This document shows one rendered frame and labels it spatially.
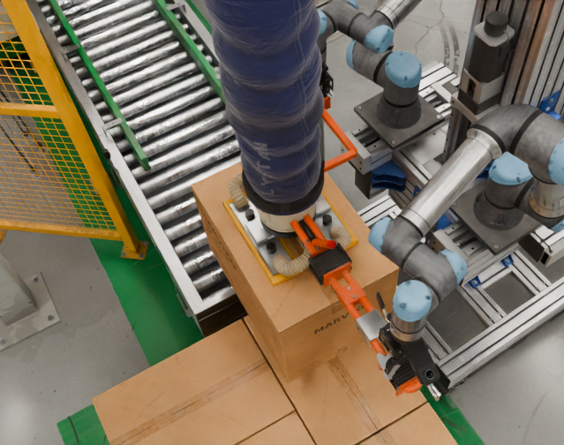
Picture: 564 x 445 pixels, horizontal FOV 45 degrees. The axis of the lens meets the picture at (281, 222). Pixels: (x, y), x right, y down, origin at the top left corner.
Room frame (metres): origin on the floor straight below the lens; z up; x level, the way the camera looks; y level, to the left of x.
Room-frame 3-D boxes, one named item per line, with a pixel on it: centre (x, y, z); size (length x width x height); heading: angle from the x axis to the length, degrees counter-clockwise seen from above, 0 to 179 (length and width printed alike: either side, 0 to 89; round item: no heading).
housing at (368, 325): (0.71, -0.20, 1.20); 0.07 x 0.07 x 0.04; 22
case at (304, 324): (1.14, -0.02, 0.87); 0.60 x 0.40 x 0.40; 22
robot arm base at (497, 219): (1.12, -0.67, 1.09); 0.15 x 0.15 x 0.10
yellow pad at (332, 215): (1.18, -0.11, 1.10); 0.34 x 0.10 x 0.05; 22
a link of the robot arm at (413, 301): (0.62, -0.25, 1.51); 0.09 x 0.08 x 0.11; 128
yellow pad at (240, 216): (1.11, 0.07, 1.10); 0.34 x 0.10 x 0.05; 22
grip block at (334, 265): (0.91, -0.12, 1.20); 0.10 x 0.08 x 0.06; 112
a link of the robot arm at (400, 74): (1.57, -0.44, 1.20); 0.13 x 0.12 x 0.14; 40
